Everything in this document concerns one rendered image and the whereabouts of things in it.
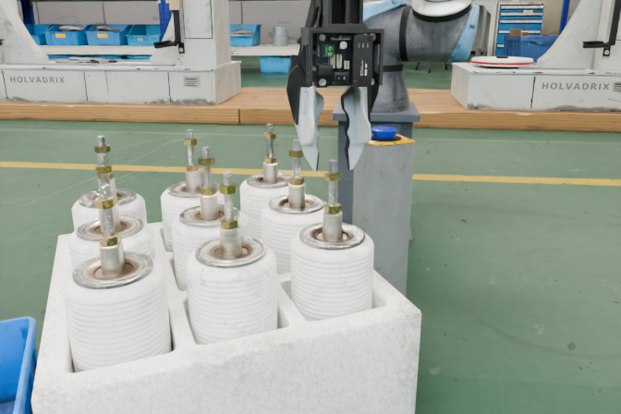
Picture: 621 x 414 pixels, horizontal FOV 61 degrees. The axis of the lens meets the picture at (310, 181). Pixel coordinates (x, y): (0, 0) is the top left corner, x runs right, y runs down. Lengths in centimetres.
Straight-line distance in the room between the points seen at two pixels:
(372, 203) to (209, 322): 35
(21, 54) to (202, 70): 109
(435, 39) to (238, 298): 74
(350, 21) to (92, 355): 40
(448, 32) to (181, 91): 189
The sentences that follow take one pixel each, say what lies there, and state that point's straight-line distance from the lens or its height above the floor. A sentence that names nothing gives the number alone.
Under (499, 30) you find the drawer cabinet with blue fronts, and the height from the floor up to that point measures 40.
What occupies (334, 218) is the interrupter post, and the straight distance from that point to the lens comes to 59.
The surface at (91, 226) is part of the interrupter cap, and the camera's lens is 68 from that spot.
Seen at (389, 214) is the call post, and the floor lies 20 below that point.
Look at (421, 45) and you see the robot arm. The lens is 113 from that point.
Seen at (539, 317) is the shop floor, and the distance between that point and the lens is 101.
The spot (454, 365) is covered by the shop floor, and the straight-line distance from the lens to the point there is 85.
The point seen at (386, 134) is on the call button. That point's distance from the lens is 81.
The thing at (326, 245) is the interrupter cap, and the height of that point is 25.
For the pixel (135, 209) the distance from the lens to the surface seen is 75.
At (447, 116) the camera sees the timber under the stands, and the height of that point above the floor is 6.
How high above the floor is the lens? 49
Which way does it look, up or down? 17 degrees down
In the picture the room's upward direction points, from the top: straight up
